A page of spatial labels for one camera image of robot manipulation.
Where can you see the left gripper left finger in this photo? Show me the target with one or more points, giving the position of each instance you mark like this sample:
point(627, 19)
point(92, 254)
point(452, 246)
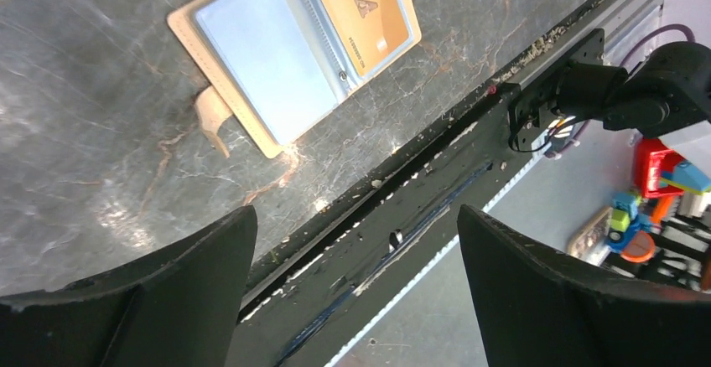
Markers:
point(176, 306)

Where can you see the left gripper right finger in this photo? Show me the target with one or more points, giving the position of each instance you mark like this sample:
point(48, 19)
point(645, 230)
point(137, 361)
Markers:
point(536, 306)

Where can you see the beige card holder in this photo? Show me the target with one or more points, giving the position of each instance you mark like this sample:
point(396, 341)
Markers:
point(277, 66)

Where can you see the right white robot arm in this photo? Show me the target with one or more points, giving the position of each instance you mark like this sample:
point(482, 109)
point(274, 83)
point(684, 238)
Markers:
point(666, 93)

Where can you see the colourful toy blocks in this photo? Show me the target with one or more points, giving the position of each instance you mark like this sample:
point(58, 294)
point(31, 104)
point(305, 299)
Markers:
point(659, 230)

